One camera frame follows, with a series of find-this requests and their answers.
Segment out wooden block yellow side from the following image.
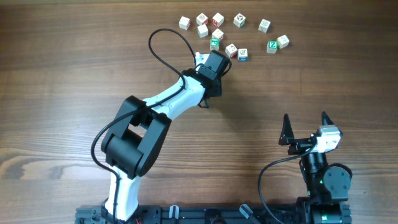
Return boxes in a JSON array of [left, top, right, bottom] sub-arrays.
[[277, 35, 290, 49]]

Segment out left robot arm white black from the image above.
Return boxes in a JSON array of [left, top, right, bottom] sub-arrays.
[[101, 50, 232, 223]]

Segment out wooden block red letter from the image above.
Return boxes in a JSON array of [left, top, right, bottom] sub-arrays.
[[212, 12, 224, 27]]

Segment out wooden block green top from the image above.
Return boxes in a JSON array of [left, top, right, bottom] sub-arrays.
[[210, 39, 220, 50]]

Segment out wooden block green Z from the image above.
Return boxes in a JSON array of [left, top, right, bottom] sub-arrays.
[[266, 40, 278, 54]]

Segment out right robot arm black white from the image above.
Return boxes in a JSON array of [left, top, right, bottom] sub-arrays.
[[279, 112, 353, 224]]

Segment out wooden block plain pattern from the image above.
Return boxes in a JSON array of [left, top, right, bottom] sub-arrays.
[[258, 19, 271, 33]]

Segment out wooden block green side picture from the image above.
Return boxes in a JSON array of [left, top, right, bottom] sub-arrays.
[[233, 13, 246, 27]]

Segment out wooden block bee picture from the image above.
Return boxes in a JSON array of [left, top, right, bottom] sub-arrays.
[[178, 16, 190, 30]]

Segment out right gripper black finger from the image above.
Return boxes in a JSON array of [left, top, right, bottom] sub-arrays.
[[321, 111, 334, 126], [279, 114, 295, 146]]

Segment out wooden block blue side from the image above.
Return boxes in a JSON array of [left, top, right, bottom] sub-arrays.
[[238, 49, 248, 62]]

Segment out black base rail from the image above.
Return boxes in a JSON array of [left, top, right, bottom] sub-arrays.
[[74, 203, 352, 224]]

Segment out wooden block red side picture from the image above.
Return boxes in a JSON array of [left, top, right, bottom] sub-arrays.
[[225, 44, 238, 58]]

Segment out wooden block red drawing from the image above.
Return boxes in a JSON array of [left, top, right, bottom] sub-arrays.
[[212, 29, 224, 41]]

